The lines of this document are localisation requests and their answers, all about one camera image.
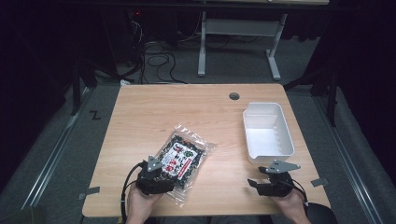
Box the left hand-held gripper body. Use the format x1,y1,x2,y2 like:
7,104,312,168
135,155,165,197

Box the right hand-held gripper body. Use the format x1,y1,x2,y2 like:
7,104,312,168
263,160,302,198

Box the clear packet of dark seaweed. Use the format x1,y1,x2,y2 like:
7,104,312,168
154,123,217,208

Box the person's left hand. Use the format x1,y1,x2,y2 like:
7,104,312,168
125,183,164,223

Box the person's right hand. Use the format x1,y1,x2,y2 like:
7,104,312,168
270,189,308,224

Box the white plastic bin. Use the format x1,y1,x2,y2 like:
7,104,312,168
242,102,296,165

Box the grey tape tab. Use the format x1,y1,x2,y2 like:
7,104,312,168
77,186,101,201
310,177,330,188

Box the black metal stand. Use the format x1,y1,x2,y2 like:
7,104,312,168
70,59,98,117
283,66,340,128

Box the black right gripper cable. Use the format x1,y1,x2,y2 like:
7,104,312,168
290,178,310,207

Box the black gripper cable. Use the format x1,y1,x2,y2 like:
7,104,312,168
120,161,148,224
290,178,310,207

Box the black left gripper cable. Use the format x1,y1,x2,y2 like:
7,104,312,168
120,161,148,224

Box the metal floor rail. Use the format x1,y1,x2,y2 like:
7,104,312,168
21,87,95,210
312,94,386,224

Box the black cables on floor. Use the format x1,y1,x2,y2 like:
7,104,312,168
124,18,204,86

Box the white metal desk frame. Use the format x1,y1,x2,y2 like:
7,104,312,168
197,10,290,81

